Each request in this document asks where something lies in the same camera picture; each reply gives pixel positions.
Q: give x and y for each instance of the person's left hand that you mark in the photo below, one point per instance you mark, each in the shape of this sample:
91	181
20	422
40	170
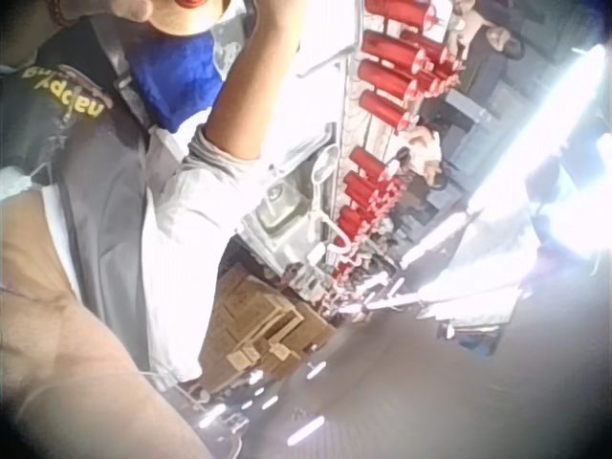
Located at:
134	8

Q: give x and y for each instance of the beige spool with red cap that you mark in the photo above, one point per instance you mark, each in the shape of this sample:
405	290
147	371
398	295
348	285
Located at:
184	21

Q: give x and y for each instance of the blue cloth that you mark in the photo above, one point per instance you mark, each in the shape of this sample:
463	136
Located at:
177	76

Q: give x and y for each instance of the grey green machine housing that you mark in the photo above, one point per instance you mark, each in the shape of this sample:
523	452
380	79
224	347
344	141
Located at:
282	215

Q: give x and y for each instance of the rack of red thread spools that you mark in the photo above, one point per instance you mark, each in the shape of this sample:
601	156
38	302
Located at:
392	81

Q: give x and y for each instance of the stack of cardboard boxes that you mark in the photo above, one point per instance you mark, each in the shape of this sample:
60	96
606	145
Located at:
258	330

